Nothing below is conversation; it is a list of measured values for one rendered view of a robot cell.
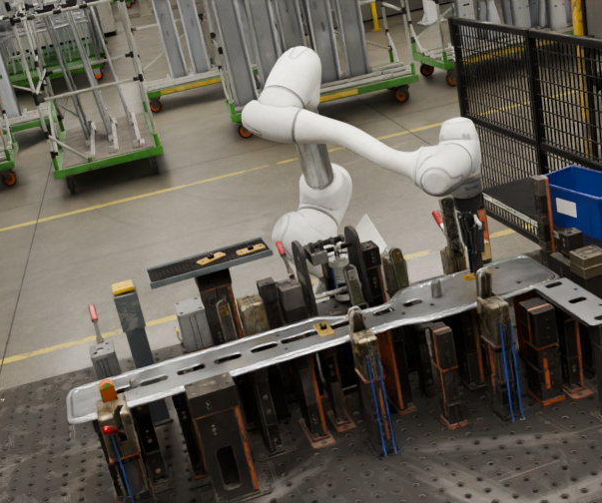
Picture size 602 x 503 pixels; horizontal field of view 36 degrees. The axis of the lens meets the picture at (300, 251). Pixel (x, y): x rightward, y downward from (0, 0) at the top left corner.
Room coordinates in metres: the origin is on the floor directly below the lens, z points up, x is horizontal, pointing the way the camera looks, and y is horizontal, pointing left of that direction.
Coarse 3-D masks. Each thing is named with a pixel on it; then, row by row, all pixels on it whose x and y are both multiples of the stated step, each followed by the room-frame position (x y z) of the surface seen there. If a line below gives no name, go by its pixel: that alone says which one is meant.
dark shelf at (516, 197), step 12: (516, 180) 3.10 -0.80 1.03; (528, 180) 3.08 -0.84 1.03; (492, 192) 3.03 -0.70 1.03; (504, 192) 3.00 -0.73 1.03; (516, 192) 2.98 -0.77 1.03; (528, 192) 2.96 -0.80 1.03; (504, 204) 2.90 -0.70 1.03; (516, 204) 2.86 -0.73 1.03; (528, 204) 2.84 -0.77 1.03; (516, 216) 2.82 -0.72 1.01; (528, 216) 2.74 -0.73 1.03; (564, 228) 2.58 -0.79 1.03; (588, 240) 2.45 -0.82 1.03; (600, 240) 2.43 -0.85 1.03
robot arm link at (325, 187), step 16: (304, 48) 2.78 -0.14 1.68; (288, 64) 2.71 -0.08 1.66; (304, 64) 2.72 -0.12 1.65; (320, 64) 2.79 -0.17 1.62; (272, 80) 2.69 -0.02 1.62; (288, 80) 2.67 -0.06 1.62; (304, 80) 2.69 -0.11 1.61; (304, 96) 2.67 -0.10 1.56; (304, 144) 2.86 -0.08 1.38; (320, 144) 2.88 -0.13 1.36; (304, 160) 2.91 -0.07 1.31; (320, 160) 2.92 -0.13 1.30; (304, 176) 2.99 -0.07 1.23; (320, 176) 2.96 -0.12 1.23; (336, 176) 3.03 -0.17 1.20; (304, 192) 3.02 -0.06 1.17; (320, 192) 2.99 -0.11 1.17; (336, 192) 3.00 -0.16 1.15; (304, 208) 3.03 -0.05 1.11; (320, 208) 3.01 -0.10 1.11; (336, 208) 3.02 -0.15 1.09; (336, 224) 3.01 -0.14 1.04
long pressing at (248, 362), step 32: (512, 256) 2.50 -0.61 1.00; (416, 288) 2.43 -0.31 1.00; (448, 288) 2.38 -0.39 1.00; (512, 288) 2.30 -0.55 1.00; (320, 320) 2.35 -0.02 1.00; (384, 320) 2.26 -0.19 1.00; (416, 320) 2.23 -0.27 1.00; (192, 352) 2.30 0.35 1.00; (224, 352) 2.27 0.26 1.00; (256, 352) 2.23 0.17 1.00; (288, 352) 2.19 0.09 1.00; (96, 384) 2.24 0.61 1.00; (128, 384) 2.20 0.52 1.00; (160, 384) 2.16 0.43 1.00; (96, 416) 2.07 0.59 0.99
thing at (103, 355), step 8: (96, 344) 2.36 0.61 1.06; (104, 344) 2.35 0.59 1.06; (112, 344) 2.34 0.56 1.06; (96, 352) 2.31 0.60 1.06; (104, 352) 2.30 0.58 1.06; (112, 352) 2.30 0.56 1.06; (96, 360) 2.29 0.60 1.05; (104, 360) 2.29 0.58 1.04; (112, 360) 2.29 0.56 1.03; (96, 368) 2.29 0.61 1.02; (104, 368) 2.29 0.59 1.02; (112, 368) 2.29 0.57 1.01; (120, 368) 2.33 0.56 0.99; (104, 376) 2.29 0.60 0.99; (120, 392) 2.30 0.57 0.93; (136, 424) 2.34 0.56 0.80; (144, 456) 2.30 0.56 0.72
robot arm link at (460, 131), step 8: (448, 120) 2.39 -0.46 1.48; (456, 120) 2.36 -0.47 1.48; (464, 120) 2.36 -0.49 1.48; (448, 128) 2.35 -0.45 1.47; (456, 128) 2.34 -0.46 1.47; (464, 128) 2.34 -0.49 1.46; (472, 128) 2.35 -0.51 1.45; (440, 136) 2.37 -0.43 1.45; (448, 136) 2.34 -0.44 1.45; (456, 136) 2.33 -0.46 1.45; (464, 136) 2.33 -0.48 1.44; (472, 136) 2.34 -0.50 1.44; (440, 144) 2.35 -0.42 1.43; (456, 144) 2.30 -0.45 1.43; (464, 144) 2.31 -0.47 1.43; (472, 144) 2.32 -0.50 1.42; (472, 152) 2.31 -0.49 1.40; (480, 152) 2.36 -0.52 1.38; (472, 160) 2.30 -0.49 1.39; (480, 160) 2.36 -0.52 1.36; (472, 168) 2.31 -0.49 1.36; (472, 176) 2.34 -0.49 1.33
